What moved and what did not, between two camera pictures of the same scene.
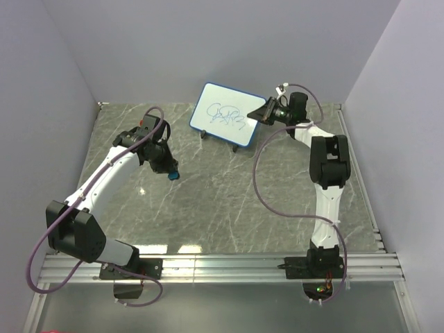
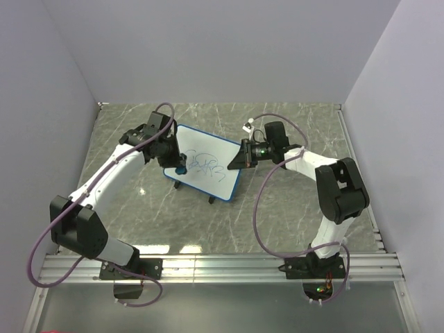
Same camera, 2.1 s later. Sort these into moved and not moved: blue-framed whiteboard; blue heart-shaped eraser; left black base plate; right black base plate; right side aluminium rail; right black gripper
Moved: right black gripper; blue heart-shaped eraser; blue-framed whiteboard
Not moved: right side aluminium rail; left black base plate; right black base plate
